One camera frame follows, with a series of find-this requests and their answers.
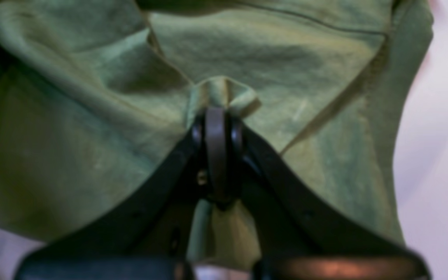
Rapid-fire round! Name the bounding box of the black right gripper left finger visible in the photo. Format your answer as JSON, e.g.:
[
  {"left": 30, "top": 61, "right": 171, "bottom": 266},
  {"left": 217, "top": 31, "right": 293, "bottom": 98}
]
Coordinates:
[{"left": 14, "top": 107, "right": 231, "bottom": 280}]

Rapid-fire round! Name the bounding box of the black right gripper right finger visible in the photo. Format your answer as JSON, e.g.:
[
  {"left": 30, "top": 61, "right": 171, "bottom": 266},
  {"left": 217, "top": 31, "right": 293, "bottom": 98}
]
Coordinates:
[{"left": 230, "top": 117, "right": 431, "bottom": 280}]

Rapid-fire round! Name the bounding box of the green t-shirt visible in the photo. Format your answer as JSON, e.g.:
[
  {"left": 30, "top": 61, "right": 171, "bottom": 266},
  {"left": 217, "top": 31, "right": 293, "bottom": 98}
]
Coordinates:
[{"left": 0, "top": 0, "right": 433, "bottom": 280}]

